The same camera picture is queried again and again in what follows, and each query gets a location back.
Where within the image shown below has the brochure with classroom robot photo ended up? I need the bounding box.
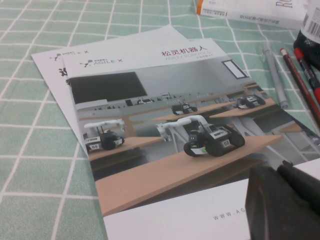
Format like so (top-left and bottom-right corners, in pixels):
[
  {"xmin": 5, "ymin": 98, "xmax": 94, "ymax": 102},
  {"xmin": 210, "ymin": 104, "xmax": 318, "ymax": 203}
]
[{"xmin": 62, "ymin": 37, "xmax": 320, "ymax": 240}]

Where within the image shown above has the white AgileX brochure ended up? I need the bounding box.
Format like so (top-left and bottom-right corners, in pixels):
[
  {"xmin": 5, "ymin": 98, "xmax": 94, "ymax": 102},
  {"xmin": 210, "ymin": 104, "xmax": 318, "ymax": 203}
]
[{"xmin": 31, "ymin": 24, "xmax": 187, "ymax": 156}]

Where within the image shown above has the red pencil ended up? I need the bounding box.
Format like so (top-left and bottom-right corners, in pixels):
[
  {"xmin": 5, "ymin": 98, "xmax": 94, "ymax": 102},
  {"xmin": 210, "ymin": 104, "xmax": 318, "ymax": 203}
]
[{"xmin": 279, "ymin": 47, "xmax": 320, "ymax": 129}]

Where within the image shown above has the grey pen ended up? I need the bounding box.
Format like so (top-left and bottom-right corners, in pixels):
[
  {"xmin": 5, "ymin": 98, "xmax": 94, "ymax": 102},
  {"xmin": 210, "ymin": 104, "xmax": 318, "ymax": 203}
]
[{"xmin": 261, "ymin": 41, "xmax": 290, "ymax": 110}]

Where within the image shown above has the white orange-edged ROS book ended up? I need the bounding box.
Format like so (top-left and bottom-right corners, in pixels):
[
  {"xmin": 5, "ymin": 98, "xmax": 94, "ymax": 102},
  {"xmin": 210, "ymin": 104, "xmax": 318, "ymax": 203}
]
[{"xmin": 196, "ymin": 0, "xmax": 309, "ymax": 31}]

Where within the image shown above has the black mesh pen holder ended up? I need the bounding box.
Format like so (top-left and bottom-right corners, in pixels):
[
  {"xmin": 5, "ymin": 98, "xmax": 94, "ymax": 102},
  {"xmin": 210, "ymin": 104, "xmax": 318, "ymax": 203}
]
[{"xmin": 293, "ymin": 0, "xmax": 320, "ymax": 74}]

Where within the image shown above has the green checkered tablecloth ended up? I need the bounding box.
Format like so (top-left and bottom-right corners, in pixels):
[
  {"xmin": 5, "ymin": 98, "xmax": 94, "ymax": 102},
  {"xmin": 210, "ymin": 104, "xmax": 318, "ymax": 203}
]
[{"xmin": 0, "ymin": 0, "xmax": 320, "ymax": 240}]

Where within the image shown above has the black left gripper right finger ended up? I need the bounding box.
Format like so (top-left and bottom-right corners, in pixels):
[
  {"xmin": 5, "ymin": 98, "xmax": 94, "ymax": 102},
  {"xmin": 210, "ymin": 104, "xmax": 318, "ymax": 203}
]
[{"xmin": 276, "ymin": 160, "xmax": 320, "ymax": 208}]

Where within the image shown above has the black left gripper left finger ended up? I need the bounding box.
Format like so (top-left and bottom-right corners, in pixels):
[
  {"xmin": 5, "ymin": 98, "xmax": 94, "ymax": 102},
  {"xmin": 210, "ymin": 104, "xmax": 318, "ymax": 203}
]
[{"xmin": 245, "ymin": 165, "xmax": 320, "ymax": 240}]

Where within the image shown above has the black marker with red cap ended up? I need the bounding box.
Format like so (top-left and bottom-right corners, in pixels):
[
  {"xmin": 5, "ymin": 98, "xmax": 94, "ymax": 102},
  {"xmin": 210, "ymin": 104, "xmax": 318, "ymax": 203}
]
[{"xmin": 293, "ymin": 47, "xmax": 320, "ymax": 101}]

